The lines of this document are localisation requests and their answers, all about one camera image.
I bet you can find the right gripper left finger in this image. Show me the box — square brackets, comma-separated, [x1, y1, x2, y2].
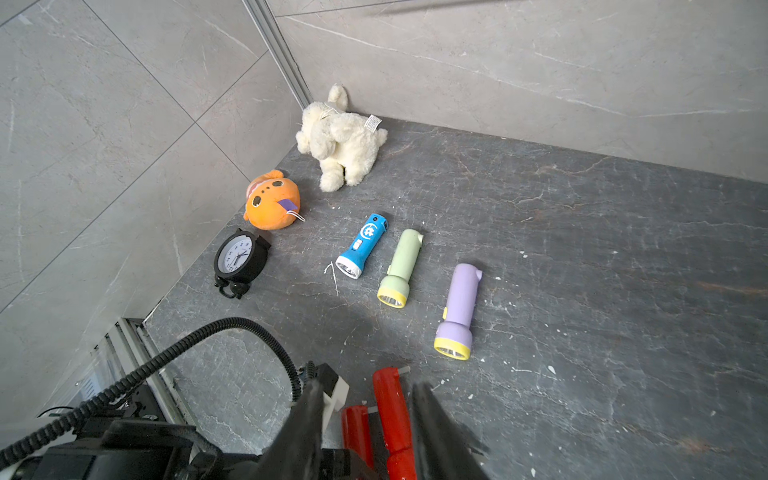
[248, 380, 324, 479]

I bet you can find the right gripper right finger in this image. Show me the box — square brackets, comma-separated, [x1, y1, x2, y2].
[410, 382, 488, 480]

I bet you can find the red flashlight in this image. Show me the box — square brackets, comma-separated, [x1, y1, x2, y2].
[373, 366, 417, 480]
[341, 405, 374, 469]

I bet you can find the purple flashlight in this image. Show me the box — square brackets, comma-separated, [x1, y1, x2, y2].
[433, 263, 483, 361]

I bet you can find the green flashlight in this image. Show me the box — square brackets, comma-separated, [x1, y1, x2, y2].
[377, 229, 424, 308]

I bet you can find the blue flashlight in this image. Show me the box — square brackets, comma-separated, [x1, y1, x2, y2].
[335, 214, 388, 279]

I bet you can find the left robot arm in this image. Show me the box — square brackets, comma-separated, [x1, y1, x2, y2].
[1, 317, 302, 479]

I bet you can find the black alarm clock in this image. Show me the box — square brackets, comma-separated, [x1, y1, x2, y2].
[214, 228, 271, 299]

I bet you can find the orange plush toy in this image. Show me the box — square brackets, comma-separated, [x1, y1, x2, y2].
[243, 170, 305, 231]

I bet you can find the white plush dog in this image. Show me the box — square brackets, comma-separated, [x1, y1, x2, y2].
[295, 84, 388, 193]

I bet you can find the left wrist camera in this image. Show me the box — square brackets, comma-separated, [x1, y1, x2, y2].
[316, 363, 349, 432]

